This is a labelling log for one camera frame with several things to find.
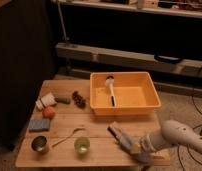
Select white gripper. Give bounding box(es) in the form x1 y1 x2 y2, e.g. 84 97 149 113
130 135 156 154

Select blue grey towel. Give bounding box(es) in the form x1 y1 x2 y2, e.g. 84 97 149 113
117 130 155 164

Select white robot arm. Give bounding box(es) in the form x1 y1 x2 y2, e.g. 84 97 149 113
130 120 202 155

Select brown wooden block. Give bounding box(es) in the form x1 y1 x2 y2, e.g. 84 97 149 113
107 122 123 142

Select green plastic cup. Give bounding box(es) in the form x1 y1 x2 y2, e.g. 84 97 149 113
74 137 90 155

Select orange plastic bin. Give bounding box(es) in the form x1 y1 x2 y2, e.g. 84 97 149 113
90 72 161 116

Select wooden spoon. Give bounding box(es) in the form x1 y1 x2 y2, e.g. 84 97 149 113
51 127 86 148

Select white dish brush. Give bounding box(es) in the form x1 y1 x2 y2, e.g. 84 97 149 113
105 76 116 107

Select dark grape bunch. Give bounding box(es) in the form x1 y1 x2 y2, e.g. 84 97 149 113
72 91 86 108

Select green pickle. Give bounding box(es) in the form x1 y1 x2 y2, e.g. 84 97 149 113
55 97 71 104

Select orange fruit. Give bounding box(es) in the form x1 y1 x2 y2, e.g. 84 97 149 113
42 106 55 119

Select metal cup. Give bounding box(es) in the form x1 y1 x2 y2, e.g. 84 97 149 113
31 136 49 154

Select blue sponge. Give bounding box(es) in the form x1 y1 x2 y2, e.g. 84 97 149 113
29 119 50 132

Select grey metal beam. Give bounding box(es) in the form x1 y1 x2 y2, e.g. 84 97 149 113
55 43 202 78

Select metal pole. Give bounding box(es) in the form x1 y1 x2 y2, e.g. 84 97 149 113
56 0 69 46

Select upper shelf board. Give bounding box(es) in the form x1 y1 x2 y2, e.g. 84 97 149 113
50 0 202 19

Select black cable on floor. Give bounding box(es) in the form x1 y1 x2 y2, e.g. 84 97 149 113
176 59 202 171

